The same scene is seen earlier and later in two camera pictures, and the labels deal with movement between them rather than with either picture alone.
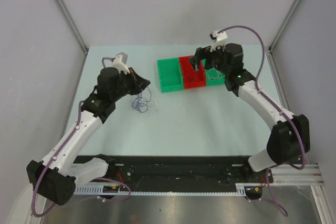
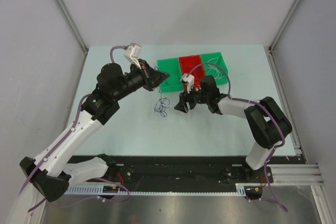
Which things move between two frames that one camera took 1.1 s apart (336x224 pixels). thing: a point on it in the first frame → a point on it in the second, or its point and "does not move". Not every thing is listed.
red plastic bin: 192,78 does not move
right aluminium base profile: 287,174 does not move
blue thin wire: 140,104 → 161,105
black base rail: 182,170 does not move
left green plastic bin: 170,75 does not move
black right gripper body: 213,59 → 193,98
